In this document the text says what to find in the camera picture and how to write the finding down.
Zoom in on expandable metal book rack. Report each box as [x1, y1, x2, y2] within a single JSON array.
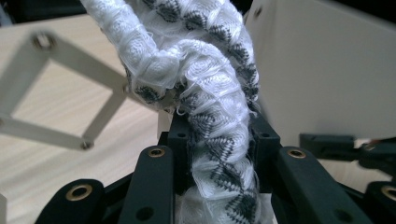
[[0, 0, 396, 224]]

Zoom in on white black patterned cloth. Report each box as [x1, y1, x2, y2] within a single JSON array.
[[80, 0, 275, 224]]

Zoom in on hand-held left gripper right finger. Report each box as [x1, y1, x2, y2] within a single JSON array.
[[250, 113, 283, 192]]

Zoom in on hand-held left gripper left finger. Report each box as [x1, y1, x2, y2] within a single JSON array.
[[167, 111, 191, 196]]

